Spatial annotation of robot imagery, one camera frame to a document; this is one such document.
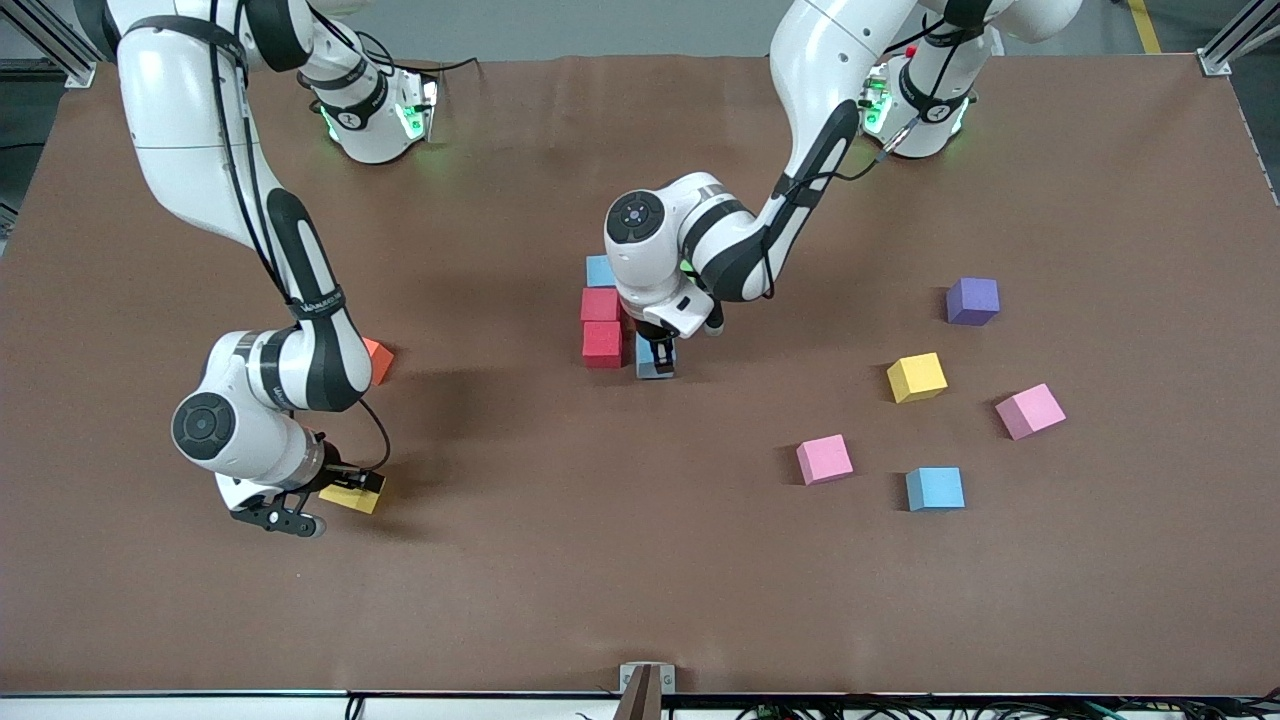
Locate right arm base connector plate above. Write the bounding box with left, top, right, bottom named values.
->
left=395, top=68, right=441, bottom=143

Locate yellow foam cube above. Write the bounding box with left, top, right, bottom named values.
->
left=320, top=483, right=386, bottom=515
left=886, top=352, right=948, bottom=405

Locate left arm base connector plate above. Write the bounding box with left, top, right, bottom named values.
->
left=860, top=65, right=893, bottom=136

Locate black right base cable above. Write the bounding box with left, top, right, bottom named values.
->
left=350, top=30, right=481, bottom=76

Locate white table edge rail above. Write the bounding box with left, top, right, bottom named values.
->
left=0, top=693, right=1280, bottom=720

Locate brown table mat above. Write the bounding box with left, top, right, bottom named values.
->
left=0, top=50, right=1280, bottom=696

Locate pink foam cube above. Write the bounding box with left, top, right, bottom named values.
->
left=995, top=383, right=1067, bottom=442
left=796, top=434, right=855, bottom=485

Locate aluminium frame profile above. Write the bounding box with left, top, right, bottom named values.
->
left=20, top=0, right=136, bottom=89
left=1198, top=0, right=1280, bottom=77

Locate purple foam cube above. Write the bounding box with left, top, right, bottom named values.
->
left=945, top=277, right=1001, bottom=327

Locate black cable bundle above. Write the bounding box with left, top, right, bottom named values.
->
left=575, top=686, right=1280, bottom=720

